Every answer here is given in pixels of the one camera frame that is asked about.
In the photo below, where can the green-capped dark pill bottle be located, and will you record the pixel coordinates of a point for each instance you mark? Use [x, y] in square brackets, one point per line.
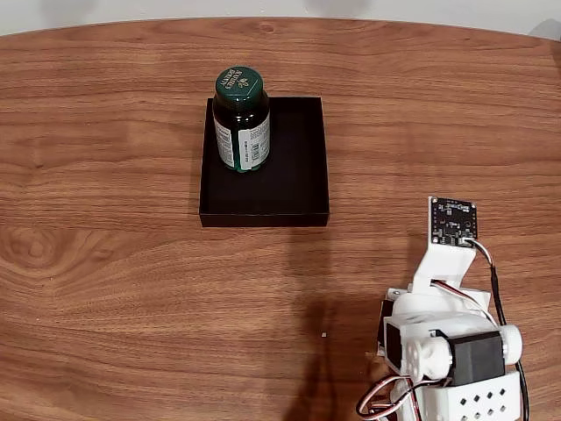
[241, 131]

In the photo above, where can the shallow black cardboard box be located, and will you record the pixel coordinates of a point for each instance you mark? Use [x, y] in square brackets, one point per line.
[289, 175]

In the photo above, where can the camera circuit board white mount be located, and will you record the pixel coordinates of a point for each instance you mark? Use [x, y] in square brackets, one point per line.
[453, 221]

